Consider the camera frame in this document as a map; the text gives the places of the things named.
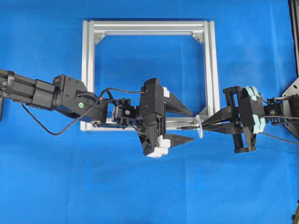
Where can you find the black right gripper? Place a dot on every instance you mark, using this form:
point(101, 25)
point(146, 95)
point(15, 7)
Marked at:
point(245, 111)

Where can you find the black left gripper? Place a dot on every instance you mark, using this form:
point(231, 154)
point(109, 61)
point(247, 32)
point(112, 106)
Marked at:
point(152, 113)

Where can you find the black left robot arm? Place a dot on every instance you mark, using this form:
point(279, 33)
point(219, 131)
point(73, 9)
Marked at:
point(71, 98)

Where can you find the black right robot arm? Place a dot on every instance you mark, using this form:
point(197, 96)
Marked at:
point(279, 111)

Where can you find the blue table cloth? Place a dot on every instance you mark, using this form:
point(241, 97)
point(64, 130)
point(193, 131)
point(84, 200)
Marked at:
point(102, 177)

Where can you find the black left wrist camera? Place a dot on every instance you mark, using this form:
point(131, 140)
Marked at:
point(123, 113)

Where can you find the aluminium extrusion frame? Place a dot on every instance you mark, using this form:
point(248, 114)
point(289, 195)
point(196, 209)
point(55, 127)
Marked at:
point(202, 31)

